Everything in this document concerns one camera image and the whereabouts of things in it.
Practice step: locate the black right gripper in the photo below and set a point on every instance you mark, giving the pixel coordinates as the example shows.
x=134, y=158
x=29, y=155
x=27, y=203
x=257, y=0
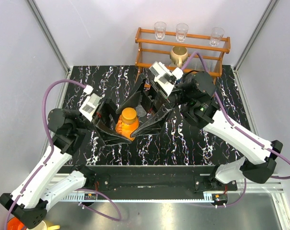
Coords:
x=156, y=102

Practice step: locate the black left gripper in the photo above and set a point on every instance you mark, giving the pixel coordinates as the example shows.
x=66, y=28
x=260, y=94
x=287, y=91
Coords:
x=101, y=118

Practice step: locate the orange bottle cap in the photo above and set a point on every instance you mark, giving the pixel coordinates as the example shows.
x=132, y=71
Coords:
x=129, y=114

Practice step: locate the orange juice bottle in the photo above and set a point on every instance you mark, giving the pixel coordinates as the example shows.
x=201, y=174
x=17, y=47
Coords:
x=126, y=129

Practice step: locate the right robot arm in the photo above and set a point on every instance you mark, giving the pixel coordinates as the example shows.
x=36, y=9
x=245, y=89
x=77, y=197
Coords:
x=201, y=107

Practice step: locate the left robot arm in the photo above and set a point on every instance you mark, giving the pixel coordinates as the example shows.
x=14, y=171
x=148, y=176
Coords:
x=31, y=201

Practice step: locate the clear empty plastic bottle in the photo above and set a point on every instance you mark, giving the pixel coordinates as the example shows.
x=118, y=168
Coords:
x=141, y=112

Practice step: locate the orange wooden shelf rack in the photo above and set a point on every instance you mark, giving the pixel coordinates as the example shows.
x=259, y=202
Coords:
x=151, y=50

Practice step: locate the beige ceramic mug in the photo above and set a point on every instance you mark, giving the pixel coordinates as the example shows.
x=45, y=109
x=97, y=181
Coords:
x=178, y=56

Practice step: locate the clear drinking glass left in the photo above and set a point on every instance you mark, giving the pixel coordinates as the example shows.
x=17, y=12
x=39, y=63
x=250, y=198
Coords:
x=160, y=30

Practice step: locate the clear drinking glass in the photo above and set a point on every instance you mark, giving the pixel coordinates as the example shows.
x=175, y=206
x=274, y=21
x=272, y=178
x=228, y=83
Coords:
x=216, y=36
x=181, y=32
x=160, y=30

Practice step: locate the clear drinking glass middle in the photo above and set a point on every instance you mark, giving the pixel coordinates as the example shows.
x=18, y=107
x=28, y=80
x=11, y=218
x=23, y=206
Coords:
x=181, y=32

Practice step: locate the cream yellow mug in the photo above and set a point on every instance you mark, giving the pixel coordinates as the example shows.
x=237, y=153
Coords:
x=47, y=225

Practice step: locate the clear drinking glass right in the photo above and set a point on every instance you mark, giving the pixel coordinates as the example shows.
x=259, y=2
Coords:
x=216, y=36

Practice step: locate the orange mug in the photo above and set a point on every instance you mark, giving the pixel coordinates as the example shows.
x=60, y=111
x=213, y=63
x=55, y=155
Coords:
x=15, y=224

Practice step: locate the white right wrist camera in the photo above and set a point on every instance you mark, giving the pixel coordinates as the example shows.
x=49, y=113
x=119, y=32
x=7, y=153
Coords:
x=164, y=77

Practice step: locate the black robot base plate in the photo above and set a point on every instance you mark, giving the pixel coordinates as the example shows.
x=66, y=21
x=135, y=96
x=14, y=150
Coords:
x=150, y=183

